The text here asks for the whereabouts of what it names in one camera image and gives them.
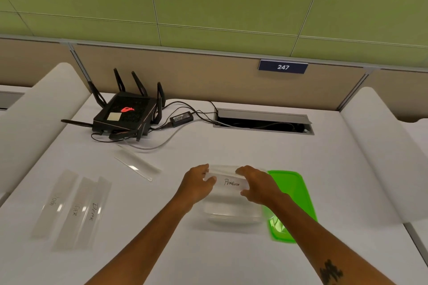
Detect grey desk cable hatch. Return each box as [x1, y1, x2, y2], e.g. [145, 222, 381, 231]
[213, 108, 315, 136]

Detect white handwritten label strip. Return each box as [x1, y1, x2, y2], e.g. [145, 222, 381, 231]
[203, 171, 250, 192]

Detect person's left hand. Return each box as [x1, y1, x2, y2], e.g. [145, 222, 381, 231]
[177, 164, 217, 207]

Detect beige desk partition panel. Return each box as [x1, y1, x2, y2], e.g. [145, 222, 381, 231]
[0, 37, 428, 124]

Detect person's left forearm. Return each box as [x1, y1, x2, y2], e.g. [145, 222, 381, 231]
[85, 191, 196, 285]

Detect person's right hand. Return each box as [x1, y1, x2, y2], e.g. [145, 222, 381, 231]
[235, 165, 285, 207]

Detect green plastic container lid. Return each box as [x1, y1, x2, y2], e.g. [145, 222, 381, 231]
[262, 170, 318, 244]

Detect frosted handwritten label strip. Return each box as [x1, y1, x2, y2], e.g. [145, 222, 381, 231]
[71, 176, 113, 251]
[53, 177, 98, 251]
[31, 169, 79, 239]

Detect clear plastic food container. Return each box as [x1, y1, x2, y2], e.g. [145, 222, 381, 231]
[200, 163, 269, 226]

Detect black power cable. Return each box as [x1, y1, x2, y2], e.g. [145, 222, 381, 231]
[190, 101, 222, 126]

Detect white desk divider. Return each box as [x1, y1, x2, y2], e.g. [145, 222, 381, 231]
[340, 86, 428, 226]
[0, 62, 92, 197]

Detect blue number sign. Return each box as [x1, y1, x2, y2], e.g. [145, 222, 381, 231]
[257, 59, 309, 75]

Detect black adapter output cable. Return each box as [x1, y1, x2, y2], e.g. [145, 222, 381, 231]
[147, 100, 198, 130]

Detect black power adapter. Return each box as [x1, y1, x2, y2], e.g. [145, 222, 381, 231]
[169, 111, 194, 126]

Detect clear empty label strip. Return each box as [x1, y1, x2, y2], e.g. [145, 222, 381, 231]
[114, 145, 163, 182]

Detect person's right forearm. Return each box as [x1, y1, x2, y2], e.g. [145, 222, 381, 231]
[264, 193, 396, 285]

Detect black router with antennas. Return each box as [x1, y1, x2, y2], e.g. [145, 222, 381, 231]
[61, 68, 166, 143]

